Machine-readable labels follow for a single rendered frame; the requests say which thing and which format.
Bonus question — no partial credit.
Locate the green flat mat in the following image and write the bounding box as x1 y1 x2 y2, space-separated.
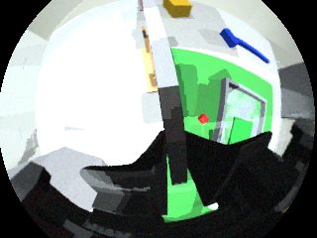
162 48 273 222

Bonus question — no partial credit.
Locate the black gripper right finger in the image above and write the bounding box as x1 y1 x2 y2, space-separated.
185 130 273 207

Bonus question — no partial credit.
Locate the yellow cube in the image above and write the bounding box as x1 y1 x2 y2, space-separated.
162 0 193 19

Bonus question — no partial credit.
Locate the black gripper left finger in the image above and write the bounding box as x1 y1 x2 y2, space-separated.
79 131 169 215

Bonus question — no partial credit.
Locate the white golf ball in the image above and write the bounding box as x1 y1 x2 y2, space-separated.
209 203 218 210

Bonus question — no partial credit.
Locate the red putter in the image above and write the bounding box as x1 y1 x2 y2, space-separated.
138 0 187 186

